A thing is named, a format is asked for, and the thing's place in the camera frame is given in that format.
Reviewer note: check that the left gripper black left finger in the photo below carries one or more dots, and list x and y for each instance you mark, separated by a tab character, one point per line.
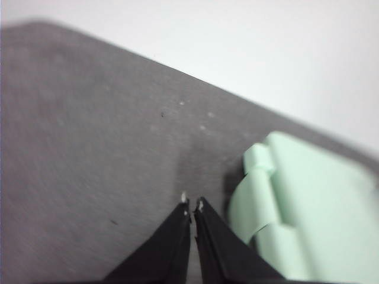
160	257

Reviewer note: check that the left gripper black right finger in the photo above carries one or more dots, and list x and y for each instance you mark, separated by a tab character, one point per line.
225	260

